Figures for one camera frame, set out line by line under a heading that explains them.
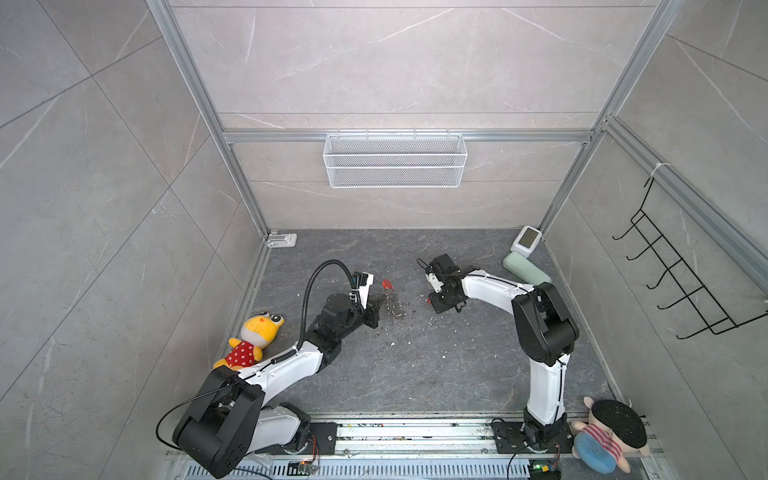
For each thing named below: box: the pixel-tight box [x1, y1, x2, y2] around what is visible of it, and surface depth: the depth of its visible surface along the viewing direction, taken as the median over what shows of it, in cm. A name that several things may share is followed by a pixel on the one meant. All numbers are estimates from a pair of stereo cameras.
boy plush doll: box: [571, 396, 650, 474], surface depth 70 cm
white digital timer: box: [510, 226, 543, 257], surface depth 113 cm
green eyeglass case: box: [502, 251, 552, 287], surface depth 109 cm
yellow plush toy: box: [213, 311, 285, 371], surface depth 86 cm
